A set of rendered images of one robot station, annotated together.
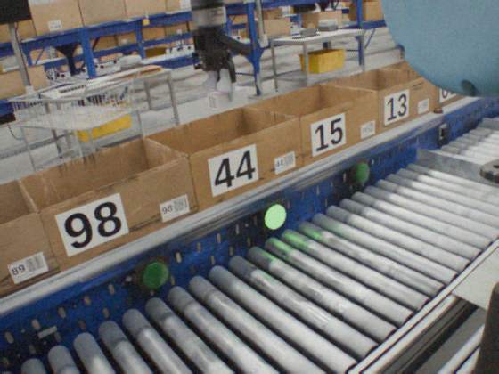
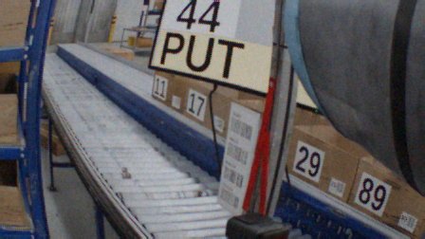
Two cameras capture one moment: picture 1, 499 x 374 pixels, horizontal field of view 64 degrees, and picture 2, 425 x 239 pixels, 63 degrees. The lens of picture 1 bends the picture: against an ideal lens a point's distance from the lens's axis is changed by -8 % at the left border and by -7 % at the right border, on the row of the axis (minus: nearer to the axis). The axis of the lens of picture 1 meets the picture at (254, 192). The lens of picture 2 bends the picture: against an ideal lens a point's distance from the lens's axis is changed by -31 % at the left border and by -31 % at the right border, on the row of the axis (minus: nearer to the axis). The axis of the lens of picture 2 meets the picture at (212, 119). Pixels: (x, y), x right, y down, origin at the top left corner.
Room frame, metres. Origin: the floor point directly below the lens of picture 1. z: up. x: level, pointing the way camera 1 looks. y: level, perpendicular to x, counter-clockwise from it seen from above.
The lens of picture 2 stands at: (0.18, -0.50, 1.41)
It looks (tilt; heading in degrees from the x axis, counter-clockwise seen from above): 13 degrees down; 93
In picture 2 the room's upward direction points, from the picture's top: 7 degrees clockwise
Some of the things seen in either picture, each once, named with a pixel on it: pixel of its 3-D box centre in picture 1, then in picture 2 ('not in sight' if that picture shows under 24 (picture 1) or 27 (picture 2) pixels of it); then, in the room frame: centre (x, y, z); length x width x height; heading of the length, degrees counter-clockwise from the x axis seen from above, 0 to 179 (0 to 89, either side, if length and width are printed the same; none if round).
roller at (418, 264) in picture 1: (377, 247); not in sight; (1.00, -0.33, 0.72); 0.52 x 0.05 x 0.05; 35
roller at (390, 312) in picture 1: (330, 279); not in sight; (0.89, -0.17, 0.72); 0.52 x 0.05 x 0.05; 35
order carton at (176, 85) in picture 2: not in sight; (193, 90); (-0.07, 2.01, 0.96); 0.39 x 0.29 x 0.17; 125
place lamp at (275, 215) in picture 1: (275, 217); not in sight; (1.10, -0.05, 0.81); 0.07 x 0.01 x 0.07; 125
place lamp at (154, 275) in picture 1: (155, 276); not in sight; (0.87, 0.27, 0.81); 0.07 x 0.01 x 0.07; 125
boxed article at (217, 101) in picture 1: (227, 98); not in sight; (1.22, 0.04, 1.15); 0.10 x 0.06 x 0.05; 125
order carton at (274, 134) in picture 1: (224, 152); not in sight; (1.27, 0.08, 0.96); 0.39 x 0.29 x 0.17; 125
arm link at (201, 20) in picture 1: (209, 18); not in sight; (1.20, 0.06, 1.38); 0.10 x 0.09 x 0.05; 35
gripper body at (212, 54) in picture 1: (211, 48); not in sight; (1.20, 0.07, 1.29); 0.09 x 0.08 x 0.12; 125
